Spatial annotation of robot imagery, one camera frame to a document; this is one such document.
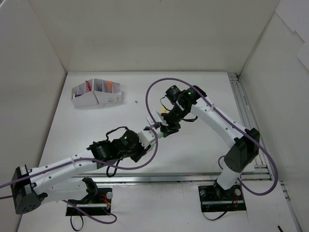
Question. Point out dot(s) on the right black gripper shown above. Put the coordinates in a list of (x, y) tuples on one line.
[(169, 129)]

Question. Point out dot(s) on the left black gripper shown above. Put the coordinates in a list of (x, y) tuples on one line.
[(141, 152)]

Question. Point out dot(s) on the red ballpoint pen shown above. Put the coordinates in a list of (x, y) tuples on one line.
[(89, 85)]

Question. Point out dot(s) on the green highlighter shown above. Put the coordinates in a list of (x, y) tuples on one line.
[(160, 135)]

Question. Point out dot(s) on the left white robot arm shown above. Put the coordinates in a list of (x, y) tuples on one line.
[(54, 182)]

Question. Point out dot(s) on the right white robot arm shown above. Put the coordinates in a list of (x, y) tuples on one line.
[(242, 150)]

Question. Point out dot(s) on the white desk organizer container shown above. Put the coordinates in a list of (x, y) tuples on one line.
[(100, 94)]

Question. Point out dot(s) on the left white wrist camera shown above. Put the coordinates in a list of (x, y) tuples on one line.
[(146, 137)]

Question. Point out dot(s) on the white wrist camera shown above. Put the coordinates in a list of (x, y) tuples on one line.
[(146, 137), (156, 121)]

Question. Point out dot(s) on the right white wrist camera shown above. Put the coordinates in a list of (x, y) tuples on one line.
[(156, 121)]

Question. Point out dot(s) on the aluminium table rail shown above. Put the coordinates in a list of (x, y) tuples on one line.
[(127, 179)]

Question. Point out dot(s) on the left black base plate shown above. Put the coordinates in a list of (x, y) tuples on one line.
[(99, 205)]

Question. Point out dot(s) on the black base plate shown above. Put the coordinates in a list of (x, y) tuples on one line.
[(99, 205), (231, 201)]

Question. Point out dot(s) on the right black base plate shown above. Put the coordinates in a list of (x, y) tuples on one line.
[(231, 201)]

